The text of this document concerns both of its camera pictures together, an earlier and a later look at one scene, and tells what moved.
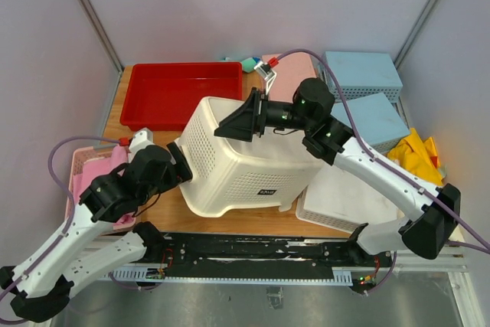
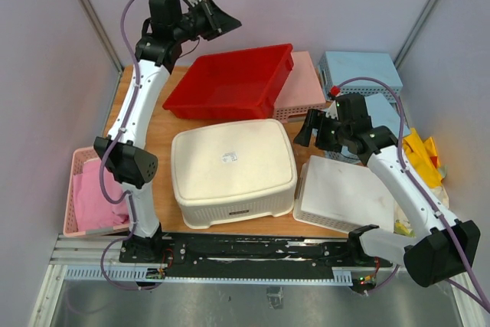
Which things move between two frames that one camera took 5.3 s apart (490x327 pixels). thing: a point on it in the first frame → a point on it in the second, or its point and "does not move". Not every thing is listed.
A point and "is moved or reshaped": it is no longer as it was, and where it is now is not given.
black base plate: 204,254 does not move
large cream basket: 231,175 is moved or reshaped
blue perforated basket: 363,74 does not move
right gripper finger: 241,124 → 305,135
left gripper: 179,173 → 218,21
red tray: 162,96 is moved or reshaped
